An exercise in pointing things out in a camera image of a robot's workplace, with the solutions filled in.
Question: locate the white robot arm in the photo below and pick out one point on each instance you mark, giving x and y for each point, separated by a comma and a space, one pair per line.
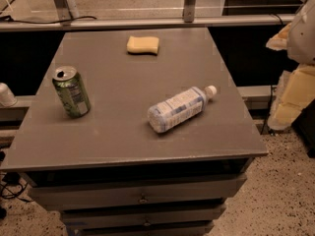
301, 36

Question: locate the yellow sponge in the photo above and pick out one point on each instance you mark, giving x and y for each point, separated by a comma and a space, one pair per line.
146, 44

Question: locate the green soda can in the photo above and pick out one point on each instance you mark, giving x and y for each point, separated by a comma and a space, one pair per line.
71, 91

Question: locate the metal frame rail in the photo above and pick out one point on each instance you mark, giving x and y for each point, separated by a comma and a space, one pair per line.
223, 21

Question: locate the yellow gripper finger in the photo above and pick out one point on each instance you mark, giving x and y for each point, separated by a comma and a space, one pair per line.
279, 41
295, 91

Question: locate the clear plastic water bottle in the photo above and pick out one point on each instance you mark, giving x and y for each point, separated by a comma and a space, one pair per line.
167, 114

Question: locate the top drawer knob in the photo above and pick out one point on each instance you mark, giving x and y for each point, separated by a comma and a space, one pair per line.
143, 200

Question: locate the grey drawer cabinet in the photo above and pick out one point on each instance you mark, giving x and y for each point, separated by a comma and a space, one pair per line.
94, 169

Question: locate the drawer knob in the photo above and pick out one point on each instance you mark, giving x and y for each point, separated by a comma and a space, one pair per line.
143, 200
147, 223

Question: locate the white paper cup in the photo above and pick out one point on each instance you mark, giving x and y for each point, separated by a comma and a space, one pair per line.
7, 98

